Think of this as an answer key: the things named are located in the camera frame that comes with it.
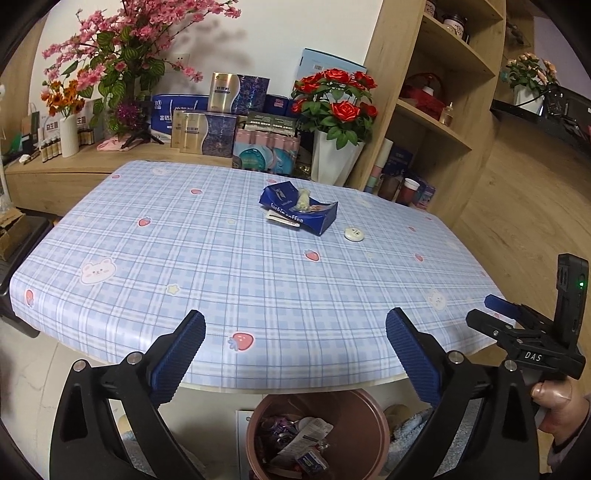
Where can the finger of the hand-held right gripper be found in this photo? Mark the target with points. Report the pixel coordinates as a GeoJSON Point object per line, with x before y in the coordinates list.
{"type": "Point", "coordinates": [489, 325]}
{"type": "Point", "coordinates": [501, 305]}

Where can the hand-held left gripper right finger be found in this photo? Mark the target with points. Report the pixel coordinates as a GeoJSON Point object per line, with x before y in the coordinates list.
{"type": "Point", "coordinates": [411, 355]}

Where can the black table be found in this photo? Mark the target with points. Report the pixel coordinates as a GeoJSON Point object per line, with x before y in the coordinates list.
{"type": "Point", "coordinates": [563, 124]}

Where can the cream crumpled wrapper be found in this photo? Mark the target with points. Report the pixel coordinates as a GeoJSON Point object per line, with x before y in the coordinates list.
{"type": "Point", "coordinates": [303, 198]}

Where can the red gift basket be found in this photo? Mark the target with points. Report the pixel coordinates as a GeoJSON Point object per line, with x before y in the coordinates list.
{"type": "Point", "coordinates": [422, 99]}

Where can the brown cup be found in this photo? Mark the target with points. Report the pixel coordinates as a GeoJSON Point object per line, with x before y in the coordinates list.
{"type": "Point", "coordinates": [389, 189]}

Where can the low wooden cabinet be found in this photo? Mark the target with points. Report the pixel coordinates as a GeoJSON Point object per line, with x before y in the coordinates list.
{"type": "Point", "coordinates": [46, 184]}

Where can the red rose plant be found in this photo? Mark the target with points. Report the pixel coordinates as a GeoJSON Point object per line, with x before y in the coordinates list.
{"type": "Point", "coordinates": [334, 101]}

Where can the row of small brown bottles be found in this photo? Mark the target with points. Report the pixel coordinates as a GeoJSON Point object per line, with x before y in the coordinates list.
{"type": "Point", "coordinates": [51, 147]}

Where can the white flower pot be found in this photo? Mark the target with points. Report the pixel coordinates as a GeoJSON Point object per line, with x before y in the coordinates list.
{"type": "Point", "coordinates": [332, 161]}

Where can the stack of pastel cups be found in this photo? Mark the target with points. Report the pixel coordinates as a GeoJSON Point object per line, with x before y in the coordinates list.
{"type": "Point", "coordinates": [378, 166]}

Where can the blue and white tissue pack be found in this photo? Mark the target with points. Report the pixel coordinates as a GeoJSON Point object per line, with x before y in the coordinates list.
{"type": "Point", "coordinates": [171, 115]}

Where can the dark paper bag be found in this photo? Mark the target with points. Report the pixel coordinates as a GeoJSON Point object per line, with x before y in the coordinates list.
{"type": "Point", "coordinates": [31, 129]}

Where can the magenta flower bunch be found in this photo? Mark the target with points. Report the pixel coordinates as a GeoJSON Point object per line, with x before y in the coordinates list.
{"type": "Point", "coordinates": [129, 117]}

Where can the white round disc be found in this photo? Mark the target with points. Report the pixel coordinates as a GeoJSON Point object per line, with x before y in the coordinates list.
{"type": "Point", "coordinates": [353, 234]}

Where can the black mini tripod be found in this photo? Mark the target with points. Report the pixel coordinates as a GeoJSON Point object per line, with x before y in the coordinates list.
{"type": "Point", "coordinates": [141, 134]}

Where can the dark blue printed box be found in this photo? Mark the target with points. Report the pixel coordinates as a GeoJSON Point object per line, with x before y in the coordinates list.
{"type": "Point", "coordinates": [400, 159]}

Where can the pink cloth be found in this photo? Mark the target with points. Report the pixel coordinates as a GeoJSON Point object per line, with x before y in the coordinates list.
{"type": "Point", "coordinates": [113, 145]}

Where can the light blue fluffy cloth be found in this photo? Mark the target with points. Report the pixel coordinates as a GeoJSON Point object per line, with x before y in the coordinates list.
{"type": "Point", "coordinates": [415, 438]}

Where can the dark green box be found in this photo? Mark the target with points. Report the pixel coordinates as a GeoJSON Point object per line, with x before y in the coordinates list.
{"type": "Point", "coordinates": [272, 123]}

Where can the small glass bottle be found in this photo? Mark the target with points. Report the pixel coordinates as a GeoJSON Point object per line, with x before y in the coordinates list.
{"type": "Point", "coordinates": [446, 115]}

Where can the blue and gold gift box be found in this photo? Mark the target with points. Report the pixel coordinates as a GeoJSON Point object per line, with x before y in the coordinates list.
{"type": "Point", "coordinates": [203, 134]}
{"type": "Point", "coordinates": [235, 92]}

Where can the blue box with red label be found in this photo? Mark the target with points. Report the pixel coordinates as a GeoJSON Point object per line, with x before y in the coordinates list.
{"type": "Point", "coordinates": [277, 105]}

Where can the pink-brown trash bin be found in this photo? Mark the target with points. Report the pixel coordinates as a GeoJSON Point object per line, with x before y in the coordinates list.
{"type": "Point", "coordinates": [376, 434]}

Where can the pink and teal gift pack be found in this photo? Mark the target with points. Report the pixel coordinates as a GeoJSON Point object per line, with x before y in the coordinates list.
{"type": "Point", "coordinates": [263, 152]}

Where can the red paper cup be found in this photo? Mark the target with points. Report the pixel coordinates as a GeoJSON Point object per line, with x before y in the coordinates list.
{"type": "Point", "coordinates": [407, 194]}

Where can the orange artificial flowers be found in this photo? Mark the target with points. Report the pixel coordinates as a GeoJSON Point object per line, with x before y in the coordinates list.
{"type": "Point", "coordinates": [62, 99]}

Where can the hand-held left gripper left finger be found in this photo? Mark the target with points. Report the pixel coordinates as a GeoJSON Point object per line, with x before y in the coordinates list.
{"type": "Point", "coordinates": [178, 355]}

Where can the peach rose plant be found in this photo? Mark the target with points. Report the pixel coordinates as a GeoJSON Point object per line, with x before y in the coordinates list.
{"type": "Point", "coordinates": [531, 69]}

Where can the small purple printed box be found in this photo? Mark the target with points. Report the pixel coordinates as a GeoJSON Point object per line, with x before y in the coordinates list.
{"type": "Point", "coordinates": [425, 196]}

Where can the white ribbed vase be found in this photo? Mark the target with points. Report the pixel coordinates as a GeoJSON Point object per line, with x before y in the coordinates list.
{"type": "Point", "coordinates": [70, 136]}

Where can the white labelled packet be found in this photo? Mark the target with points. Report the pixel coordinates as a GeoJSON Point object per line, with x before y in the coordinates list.
{"type": "Point", "coordinates": [307, 434]}

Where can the wooden shelf unit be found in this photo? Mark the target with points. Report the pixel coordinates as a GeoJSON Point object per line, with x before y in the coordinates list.
{"type": "Point", "coordinates": [392, 69]}

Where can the person's right hand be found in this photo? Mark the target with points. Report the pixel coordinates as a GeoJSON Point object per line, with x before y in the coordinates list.
{"type": "Point", "coordinates": [554, 394]}

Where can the white stick sachet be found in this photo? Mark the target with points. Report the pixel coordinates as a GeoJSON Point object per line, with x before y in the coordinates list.
{"type": "Point", "coordinates": [282, 219]}

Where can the light blue flat box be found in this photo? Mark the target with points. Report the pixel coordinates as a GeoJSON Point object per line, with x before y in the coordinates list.
{"type": "Point", "coordinates": [318, 62]}

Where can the pink blossom artificial plant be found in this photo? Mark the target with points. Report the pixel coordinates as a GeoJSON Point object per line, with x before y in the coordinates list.
{"type": "Point", "coordinates": [115, 46]}

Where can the blue plaid tablecloth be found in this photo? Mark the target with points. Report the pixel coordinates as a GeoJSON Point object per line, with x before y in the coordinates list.
{"type": "Point", "coordinates": [184, 258]}

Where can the blue cardboard box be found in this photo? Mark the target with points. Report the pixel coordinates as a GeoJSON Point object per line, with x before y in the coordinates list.
{"type": "Point", "coordinates": [318, 217]}

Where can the person's right forearm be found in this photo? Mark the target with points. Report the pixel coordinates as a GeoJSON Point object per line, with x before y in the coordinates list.
{"type": "Point", "coordinates": [572, 457]}

